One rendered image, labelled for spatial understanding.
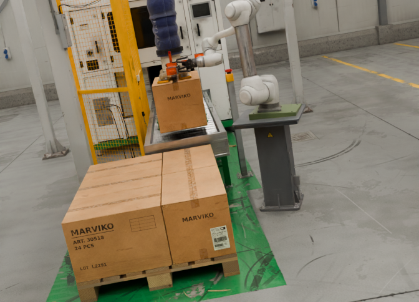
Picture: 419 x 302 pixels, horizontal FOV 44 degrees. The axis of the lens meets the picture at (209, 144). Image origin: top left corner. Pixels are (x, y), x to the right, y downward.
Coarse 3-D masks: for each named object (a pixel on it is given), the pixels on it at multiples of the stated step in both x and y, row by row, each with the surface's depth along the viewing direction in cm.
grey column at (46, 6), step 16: (48, 0) 459; (48, 16) 462; (48, 32) 466; (48, 48) 469; (64, 64) 474; (64, 80) 478; (64, 96) 481; (64, 112) 485; (80, 112) 492; (80, 128) 490; (80, 144) 493; (80, 160) 497; (80, 176) 501
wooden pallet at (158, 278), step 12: (180, 264) 318; (192, 264) 319; (204, 264) 319; (228, 264) 320; (120, 276) 319; (132, 276) 317; (144, 276) 318; (156, 276) 318; (168, 276) 319; (84, 288) 317; (96, 288) 322; (156, 288) 320; (84, 300) 318; (96, 300) 319
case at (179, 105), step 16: (176, 80) 431; (192, 80) 422; (160, 96) 424; (176, 96) 425; (192, 96) 425; (160, 112) 427; (176, 112) 428; (192, 112) 429; (160, 128) 431; (176, 128) 431
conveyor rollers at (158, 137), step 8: (208, 112) 547; (208, 120) 512; (192, 128) 494; (200, 128) 486; (208, 128) 478; (160, 136) 477; (168, 136) 476; (176, 136) 468; (184, 136) 468; (192, 136) 459
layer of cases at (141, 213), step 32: (128, 160) 415; (160, 160) 400; (192, 160) 386; (96, 192) 350; (128, 192) 339; (160, 192) 329; (192, 192) 320; (224, 192) 310; (64, 224) 305; (96, 224) 307; (128, 224) 309; (160, 224) 310; (192, 224) 312; (224, 224) 313; (96, 256) 312; (128, 256) 314; (160, 256) 315; (192, 256) 317
